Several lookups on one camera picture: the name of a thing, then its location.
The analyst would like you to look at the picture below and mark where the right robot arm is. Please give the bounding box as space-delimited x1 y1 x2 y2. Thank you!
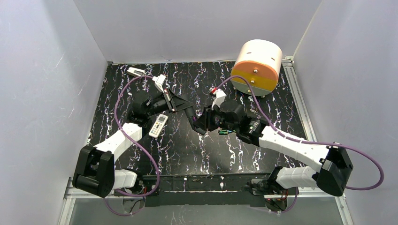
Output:
193 100 353 196

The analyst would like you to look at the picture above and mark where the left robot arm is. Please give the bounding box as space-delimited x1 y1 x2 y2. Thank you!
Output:
72 89 195 197

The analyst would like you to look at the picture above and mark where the white remote control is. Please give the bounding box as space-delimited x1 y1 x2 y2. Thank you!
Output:
149 114 168 138

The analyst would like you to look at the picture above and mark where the small white clip object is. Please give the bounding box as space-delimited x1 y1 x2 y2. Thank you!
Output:
126 67 145 77

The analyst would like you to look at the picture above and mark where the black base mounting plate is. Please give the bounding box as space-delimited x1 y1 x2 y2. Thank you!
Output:
113 173 296 208

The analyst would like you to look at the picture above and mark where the pink orange cylindrical drawer box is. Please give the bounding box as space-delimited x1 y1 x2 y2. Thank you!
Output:
231 39 283 97

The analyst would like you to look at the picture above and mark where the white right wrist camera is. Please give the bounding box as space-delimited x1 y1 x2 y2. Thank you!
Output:
210 88 226 110

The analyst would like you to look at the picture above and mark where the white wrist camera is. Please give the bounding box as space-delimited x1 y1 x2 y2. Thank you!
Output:
152 74 166 93
210 88 226 110

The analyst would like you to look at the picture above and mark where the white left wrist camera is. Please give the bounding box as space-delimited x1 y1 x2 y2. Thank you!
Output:
152 74 166 93

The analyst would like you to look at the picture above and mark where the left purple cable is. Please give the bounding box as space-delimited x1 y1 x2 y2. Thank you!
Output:
104 75 161 217

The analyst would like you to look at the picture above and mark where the purple cable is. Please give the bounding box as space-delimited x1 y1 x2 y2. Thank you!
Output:
214 75 384 215
104 75 161 217

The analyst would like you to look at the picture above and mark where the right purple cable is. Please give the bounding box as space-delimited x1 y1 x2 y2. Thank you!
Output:
214 75 384 215

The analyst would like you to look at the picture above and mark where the aluminium frame rail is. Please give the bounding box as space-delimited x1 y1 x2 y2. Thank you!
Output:
57 56 353 225

